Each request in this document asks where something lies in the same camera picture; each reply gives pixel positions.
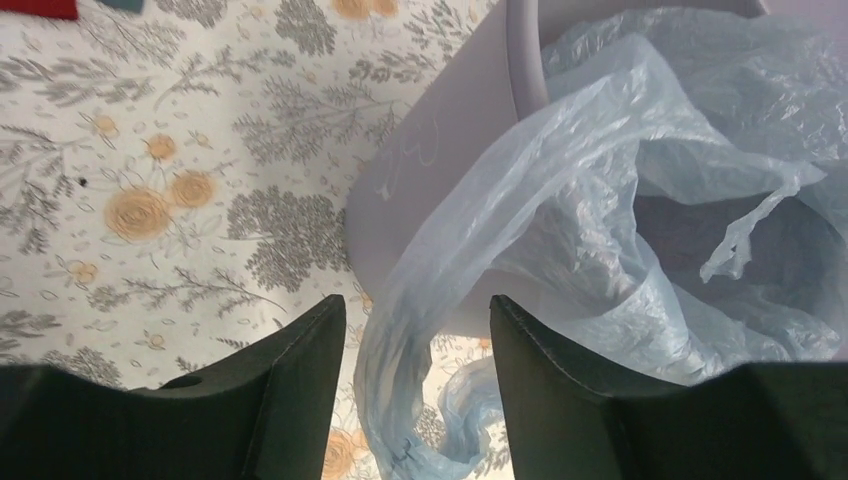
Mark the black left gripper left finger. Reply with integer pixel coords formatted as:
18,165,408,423
1,294,346,479

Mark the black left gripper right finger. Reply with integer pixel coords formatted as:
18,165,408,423
490,295,847,480

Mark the light blue plastic trash bag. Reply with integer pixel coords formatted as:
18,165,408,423
354,7,847,479

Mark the grey trash bin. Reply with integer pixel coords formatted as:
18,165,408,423
343,0,770,339

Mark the floral patterned table mat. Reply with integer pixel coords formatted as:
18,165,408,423
1,1,491,479

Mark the grey-blue cloth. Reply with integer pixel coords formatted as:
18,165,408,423
98,0,145,14

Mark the red cloth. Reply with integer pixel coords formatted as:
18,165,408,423
1,0,78,21

